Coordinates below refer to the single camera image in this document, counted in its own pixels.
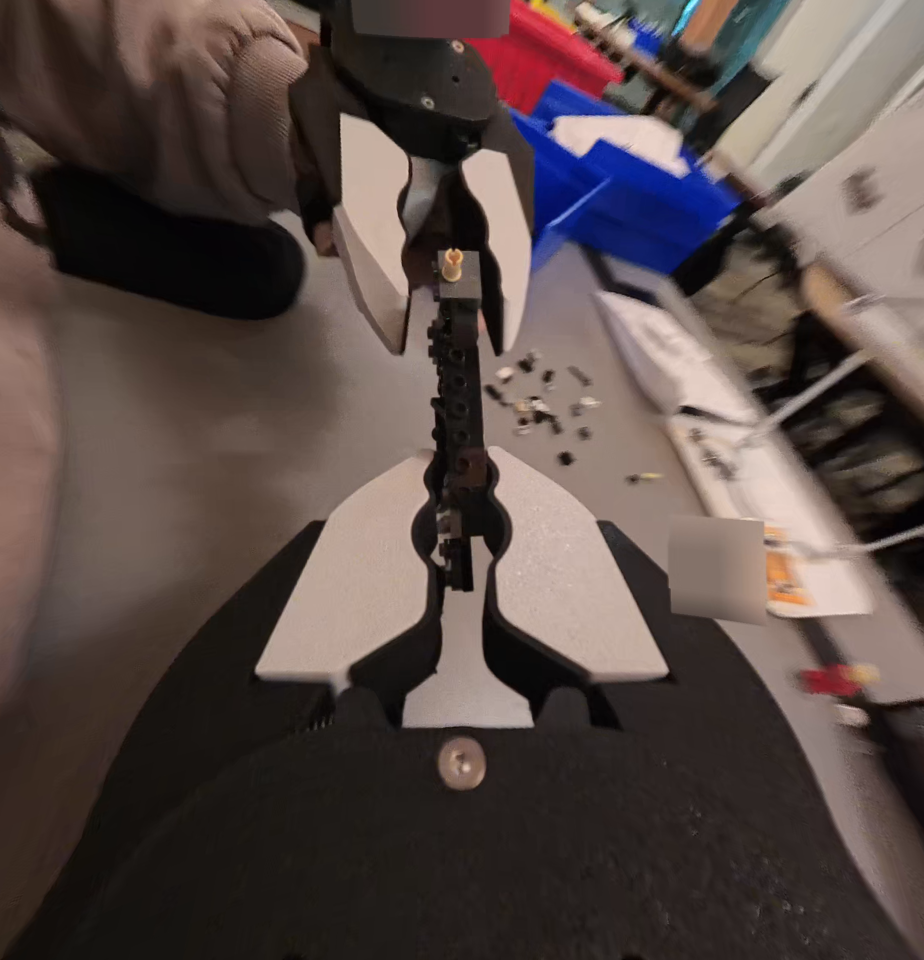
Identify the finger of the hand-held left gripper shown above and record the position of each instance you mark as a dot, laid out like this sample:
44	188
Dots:
507	225
368	225

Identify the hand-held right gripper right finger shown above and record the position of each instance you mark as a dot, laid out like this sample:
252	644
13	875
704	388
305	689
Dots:
574	592

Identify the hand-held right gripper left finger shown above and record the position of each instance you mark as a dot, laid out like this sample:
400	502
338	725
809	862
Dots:
349	592

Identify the grey axle brick assembly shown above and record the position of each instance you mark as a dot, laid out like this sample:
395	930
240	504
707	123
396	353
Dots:
462	281

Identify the black brick chassis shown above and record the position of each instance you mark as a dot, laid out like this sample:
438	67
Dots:
454	390

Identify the brick building instruction booklet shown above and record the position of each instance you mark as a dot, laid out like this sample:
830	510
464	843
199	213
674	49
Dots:
867	210

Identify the person's left forearm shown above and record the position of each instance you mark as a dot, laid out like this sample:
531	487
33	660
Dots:
146	97

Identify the person's left hand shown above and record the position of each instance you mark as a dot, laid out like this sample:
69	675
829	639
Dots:
324	240

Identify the red plastic bin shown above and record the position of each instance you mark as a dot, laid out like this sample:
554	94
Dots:
537	52

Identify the blue plastic bin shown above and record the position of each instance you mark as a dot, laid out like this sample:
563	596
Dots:
574	97
642	217

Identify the scattered small brick pieces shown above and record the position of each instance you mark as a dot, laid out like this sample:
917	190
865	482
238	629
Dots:
565	457

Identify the printed white paper bag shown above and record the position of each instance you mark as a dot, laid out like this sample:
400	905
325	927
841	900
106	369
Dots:
619	142
672	352

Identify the clear plastic parts bag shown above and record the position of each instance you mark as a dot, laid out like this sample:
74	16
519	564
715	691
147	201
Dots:
706	454

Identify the orange sticker sheet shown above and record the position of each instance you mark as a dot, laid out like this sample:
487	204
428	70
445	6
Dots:
814	577

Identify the red toy minifigure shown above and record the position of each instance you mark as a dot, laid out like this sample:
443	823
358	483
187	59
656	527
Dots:
829	680

